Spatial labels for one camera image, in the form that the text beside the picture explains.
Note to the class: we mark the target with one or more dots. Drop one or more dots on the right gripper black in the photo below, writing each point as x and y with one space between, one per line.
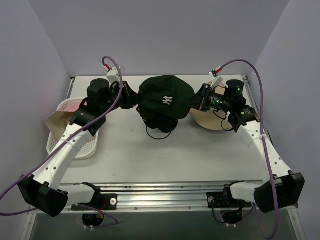
204 97

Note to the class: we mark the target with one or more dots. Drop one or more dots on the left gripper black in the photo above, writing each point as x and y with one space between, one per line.
124 94

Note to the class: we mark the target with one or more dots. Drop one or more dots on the beige bucket hat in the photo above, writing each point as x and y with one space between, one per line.
213 119

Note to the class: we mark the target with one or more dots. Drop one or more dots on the dark green cap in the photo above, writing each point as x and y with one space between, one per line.
164 95

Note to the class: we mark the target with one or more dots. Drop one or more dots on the black baseball cap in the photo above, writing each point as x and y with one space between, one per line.
164 123

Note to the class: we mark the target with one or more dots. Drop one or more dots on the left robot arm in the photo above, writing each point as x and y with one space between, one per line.
42 188

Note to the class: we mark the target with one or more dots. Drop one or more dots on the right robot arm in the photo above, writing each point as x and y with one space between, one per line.
280 187

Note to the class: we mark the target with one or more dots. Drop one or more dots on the white plastic basket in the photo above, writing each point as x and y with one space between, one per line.
87 151

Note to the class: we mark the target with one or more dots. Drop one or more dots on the pink cap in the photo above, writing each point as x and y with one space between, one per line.
58 121

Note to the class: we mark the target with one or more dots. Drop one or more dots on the black wire hat stand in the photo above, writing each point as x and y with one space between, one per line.
156 134

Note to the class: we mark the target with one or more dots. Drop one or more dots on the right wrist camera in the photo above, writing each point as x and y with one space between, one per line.
216 77

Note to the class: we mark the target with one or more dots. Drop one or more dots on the aluminium front rail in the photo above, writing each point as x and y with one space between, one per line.
162 197

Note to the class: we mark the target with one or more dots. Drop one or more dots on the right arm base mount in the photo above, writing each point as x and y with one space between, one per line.
225 209

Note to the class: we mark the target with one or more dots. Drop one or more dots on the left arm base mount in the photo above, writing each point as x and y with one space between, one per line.
95 220

